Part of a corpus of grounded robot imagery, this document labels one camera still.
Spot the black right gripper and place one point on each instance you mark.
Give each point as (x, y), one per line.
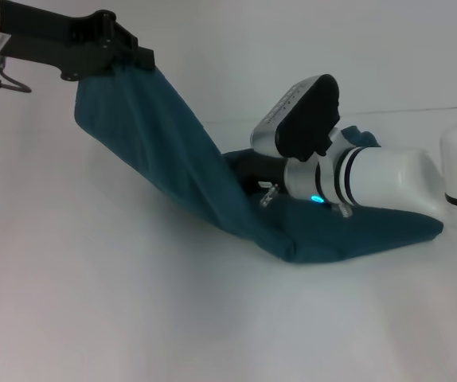
(260, 171)

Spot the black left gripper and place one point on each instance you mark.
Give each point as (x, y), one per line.
(61, 40)

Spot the teal blue shirt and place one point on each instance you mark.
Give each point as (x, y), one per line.
(173, 159)

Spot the silver metal plug fitting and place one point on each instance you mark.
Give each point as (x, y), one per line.
(268, 196)

